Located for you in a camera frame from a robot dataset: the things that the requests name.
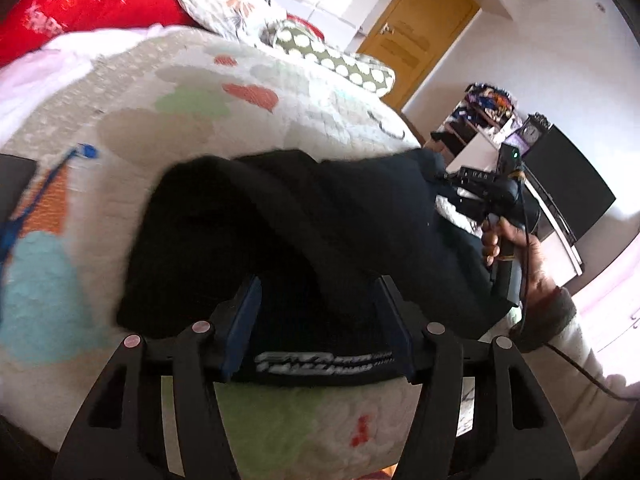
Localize red bolster pillow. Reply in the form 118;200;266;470
0;0;201;68

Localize blue lanyard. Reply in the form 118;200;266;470
0;142;102;272

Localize white cabinet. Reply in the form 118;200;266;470
444;130;585;277

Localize green dotted pillow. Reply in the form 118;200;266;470
270;19;397;98

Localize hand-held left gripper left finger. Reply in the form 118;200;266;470
50;274;264;480

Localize black pants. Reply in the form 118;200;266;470
116;149;511;388

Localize white bed sheet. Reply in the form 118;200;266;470
0;25;166;136

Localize ornate table clock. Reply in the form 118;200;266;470
519;112;552;147

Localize black flat screen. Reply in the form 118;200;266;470
522;125;617;242

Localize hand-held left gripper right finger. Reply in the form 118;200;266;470
372;274;583;480

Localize white shoe rack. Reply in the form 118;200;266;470
431;81;522;158

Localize wooden door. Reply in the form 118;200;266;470
356;0;481;111

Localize black phone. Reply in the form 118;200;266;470
0;152;39;227

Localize person's right hand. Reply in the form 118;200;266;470
479;217;557;308

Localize black cable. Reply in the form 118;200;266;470
515;172;640;403

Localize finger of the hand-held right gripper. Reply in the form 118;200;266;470
432;165;497;187
440;189;487;221

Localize person's right forearm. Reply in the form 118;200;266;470
509;285;640;413

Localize heart pattern quilt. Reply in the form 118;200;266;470
0;25;476;478

